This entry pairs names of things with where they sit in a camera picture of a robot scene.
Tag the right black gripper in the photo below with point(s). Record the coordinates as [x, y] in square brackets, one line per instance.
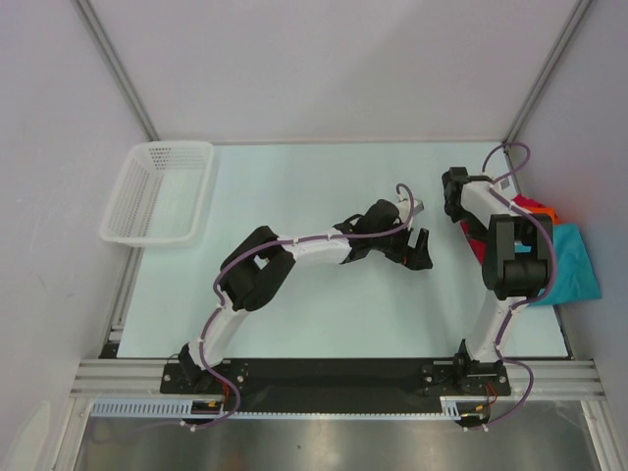
[480, 232]

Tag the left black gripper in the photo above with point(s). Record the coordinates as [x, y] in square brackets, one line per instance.
[414, 258]

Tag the teal t shirt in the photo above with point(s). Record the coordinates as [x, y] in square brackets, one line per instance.
[575, 280]

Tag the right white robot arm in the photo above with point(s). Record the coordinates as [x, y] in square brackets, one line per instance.
[519, 265]

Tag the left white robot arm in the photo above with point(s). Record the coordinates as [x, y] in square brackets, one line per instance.
[253, 274]

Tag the magenta folded t shirt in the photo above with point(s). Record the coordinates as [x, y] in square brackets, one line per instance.
[525, 202]

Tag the orange folded t shirt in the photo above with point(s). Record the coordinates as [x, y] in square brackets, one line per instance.
[547, 211]

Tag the white plastic basket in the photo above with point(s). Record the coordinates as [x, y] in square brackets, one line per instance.
[161, 195]

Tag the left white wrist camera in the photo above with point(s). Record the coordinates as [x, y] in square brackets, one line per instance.
[407, 209]

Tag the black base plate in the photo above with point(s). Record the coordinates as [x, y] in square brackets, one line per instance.
[357, 385]

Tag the white slotted cable duct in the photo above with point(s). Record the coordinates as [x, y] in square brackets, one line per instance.
[188, 409]

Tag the aluminium frame rail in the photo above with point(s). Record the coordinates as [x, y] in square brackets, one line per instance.
[141, 378]

